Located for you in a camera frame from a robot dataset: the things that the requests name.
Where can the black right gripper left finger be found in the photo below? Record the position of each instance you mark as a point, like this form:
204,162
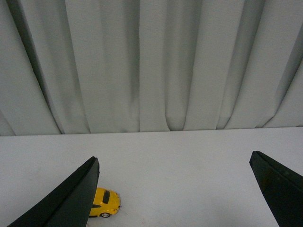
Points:
69,204

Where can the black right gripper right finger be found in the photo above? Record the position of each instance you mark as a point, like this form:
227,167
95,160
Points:
281,187

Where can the yellow beetle toy car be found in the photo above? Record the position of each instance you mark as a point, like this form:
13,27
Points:
105,204

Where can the grey pleated curtain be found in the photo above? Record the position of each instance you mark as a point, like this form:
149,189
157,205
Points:
107,66

